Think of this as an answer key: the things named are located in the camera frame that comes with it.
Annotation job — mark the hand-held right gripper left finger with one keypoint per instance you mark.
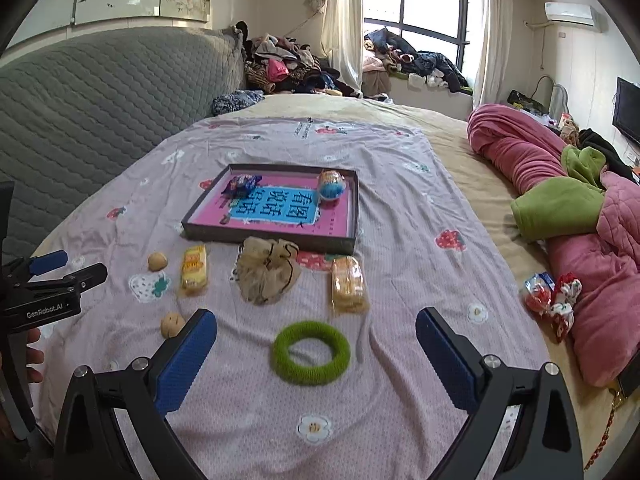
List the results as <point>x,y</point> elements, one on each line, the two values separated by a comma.
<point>185,365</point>

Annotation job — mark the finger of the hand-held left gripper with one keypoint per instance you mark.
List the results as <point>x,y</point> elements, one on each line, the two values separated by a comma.
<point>47,261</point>
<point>85,277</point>

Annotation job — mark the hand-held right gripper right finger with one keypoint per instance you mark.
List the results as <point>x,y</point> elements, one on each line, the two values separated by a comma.
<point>445,365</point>

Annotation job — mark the walnut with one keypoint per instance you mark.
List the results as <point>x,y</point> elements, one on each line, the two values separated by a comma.
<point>171,325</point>
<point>157,261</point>

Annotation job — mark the beige mesh scrunchie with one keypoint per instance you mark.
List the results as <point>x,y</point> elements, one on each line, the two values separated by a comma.
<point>267,272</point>

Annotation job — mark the pink cardboard box tray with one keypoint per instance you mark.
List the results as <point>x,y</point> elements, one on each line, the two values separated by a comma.
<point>270,243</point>

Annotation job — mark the person's left hand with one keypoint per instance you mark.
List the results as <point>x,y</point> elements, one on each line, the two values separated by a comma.
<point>35,360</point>

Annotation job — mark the yellow snack packet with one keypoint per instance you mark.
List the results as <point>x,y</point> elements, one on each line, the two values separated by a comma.
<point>194,270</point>

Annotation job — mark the strawberry printed sheet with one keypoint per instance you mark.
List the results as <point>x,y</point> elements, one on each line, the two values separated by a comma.
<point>400,270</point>

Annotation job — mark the clear wafer packet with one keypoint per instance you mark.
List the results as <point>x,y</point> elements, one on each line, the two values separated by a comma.
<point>347,285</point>

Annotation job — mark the grey quilted headboard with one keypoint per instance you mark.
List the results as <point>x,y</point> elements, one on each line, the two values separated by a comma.
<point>100,110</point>

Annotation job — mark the blue cookie packet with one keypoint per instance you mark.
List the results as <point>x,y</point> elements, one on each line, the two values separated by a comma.
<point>242,185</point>

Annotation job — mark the green blanket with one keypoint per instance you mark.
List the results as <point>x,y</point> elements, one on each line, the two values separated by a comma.
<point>555,210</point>

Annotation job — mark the beige bed sheet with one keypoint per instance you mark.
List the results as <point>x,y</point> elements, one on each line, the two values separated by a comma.
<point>450,160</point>

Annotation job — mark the egg-shaped toy capsule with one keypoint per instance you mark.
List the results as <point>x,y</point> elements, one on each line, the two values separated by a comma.
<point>332,187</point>

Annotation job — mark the pink picture book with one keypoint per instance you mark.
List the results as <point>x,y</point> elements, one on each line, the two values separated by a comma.
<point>295,185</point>

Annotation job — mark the pink quilt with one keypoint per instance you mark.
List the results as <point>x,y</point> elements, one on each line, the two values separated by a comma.
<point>515,150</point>

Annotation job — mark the dark blue knit cloth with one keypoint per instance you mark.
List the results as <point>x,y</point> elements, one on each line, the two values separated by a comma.
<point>235,101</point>

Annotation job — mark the black garment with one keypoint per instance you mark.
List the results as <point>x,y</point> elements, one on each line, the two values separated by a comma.
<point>607,152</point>

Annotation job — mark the black pouch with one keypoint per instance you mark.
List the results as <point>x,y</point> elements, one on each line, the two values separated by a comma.
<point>522,99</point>

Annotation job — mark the pile of mixed clothes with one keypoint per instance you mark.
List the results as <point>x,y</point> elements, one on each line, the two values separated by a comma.
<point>290,67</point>

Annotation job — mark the pile of clothes on windowsill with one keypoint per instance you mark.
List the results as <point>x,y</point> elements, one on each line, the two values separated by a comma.
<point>425,65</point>

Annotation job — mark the black television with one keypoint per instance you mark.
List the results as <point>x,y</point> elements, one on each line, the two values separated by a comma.
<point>627,110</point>

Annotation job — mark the white curtain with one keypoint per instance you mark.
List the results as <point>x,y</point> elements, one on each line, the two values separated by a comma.
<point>492,35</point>
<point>342,20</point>

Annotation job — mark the black framed window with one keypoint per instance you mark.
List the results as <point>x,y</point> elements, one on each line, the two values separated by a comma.
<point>430,0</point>

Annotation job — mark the white air conditioner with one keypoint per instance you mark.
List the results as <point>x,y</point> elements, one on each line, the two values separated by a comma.
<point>570,15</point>

